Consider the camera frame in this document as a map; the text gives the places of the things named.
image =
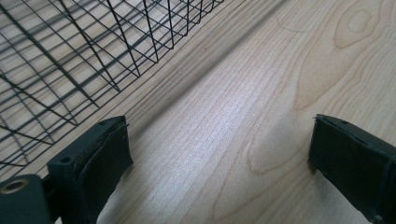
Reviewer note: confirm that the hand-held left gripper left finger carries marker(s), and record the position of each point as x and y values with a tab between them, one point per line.
93	168

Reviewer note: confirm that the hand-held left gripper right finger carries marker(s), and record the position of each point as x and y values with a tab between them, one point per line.
351	165

